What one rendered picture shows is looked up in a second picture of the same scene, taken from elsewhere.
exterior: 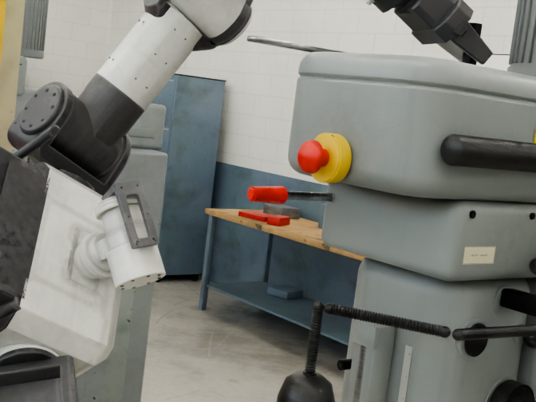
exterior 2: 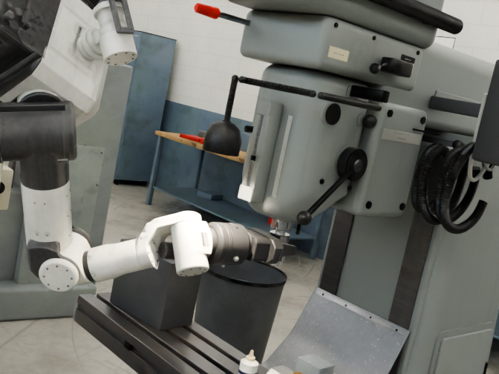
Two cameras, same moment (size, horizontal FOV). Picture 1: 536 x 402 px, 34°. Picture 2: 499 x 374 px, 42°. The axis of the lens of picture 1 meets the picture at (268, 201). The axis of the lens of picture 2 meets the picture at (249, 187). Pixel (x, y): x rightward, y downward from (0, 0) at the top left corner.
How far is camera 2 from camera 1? 33 cm
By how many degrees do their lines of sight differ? 5
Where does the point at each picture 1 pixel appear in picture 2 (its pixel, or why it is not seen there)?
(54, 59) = not seen: hidden behind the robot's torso
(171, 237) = (129, 152)
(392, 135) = not seen: outside the picture
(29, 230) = (49, 18)
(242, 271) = (179, 181)
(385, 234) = (281, 41)
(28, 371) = (44, 105)
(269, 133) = (206, 81)
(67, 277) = (72, 53)
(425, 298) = (303, 84)
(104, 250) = (97, 37)
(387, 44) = not seen: hidden behind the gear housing
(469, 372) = (327, 135)
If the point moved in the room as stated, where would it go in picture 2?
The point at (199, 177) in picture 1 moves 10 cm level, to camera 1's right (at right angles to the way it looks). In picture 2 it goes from (151, 110) to (160, 111)
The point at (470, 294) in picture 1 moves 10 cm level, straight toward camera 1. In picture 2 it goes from (331, 84) to (328, 81)
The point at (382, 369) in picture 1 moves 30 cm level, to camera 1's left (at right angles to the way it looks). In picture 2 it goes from (272, 130) to (126, 102)
